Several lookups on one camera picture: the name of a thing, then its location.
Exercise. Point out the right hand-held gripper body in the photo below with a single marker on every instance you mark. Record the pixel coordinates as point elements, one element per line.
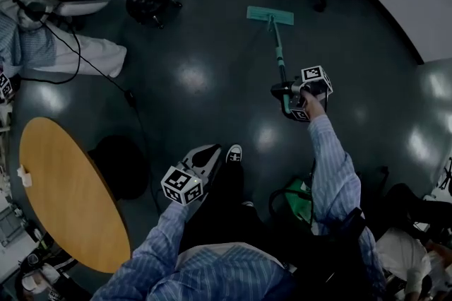
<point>315,77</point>

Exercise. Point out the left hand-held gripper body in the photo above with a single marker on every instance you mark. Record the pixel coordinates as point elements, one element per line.
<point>183,184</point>

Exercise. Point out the teal mop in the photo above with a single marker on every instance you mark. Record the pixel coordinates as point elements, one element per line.
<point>269,15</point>

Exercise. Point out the person's left forearm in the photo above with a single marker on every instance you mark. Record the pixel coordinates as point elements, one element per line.
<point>162,243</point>

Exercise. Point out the person's right forearm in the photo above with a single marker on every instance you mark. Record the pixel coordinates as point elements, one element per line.
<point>330,165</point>

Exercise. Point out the person's black trouser legs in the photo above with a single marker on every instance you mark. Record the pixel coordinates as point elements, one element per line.
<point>226,211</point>

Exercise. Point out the person's black white sneaker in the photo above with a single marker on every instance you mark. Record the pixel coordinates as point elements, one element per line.
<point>234,153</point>

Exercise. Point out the black round table base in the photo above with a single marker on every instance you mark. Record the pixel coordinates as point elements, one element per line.
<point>123,165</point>

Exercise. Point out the person's striped shirt torso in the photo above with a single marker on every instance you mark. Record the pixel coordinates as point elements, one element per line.
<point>226,275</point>

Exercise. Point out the round wooden table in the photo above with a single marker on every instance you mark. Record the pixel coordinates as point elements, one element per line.
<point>70,193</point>

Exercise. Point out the white crumpled tissue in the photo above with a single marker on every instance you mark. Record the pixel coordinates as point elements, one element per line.
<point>24,176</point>

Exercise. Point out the black tripod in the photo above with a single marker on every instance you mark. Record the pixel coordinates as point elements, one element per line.
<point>447,176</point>

